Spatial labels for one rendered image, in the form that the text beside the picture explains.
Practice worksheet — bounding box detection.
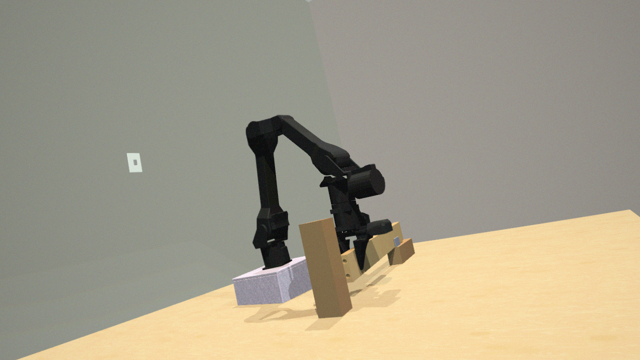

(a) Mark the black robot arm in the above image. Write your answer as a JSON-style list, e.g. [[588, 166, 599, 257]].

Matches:
[[246, 114, 386, 270]]

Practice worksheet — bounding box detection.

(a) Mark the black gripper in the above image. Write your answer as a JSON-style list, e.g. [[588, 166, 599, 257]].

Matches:
[[330, 200, 393, 270]]

